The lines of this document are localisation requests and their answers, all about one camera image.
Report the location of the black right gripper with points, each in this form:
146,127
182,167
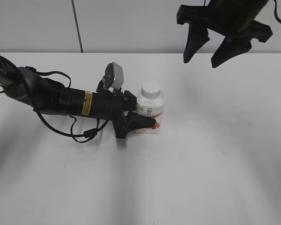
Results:
234,21

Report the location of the white yili yogurt bottle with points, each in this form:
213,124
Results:
150,107

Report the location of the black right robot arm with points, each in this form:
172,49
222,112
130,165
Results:
233,19

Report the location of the white plastic bottle cap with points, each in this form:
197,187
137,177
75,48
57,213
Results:
151,90

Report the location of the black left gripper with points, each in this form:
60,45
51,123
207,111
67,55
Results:
110,106

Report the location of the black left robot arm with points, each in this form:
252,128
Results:
50,97

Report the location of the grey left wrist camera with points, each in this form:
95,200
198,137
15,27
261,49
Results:
113,78

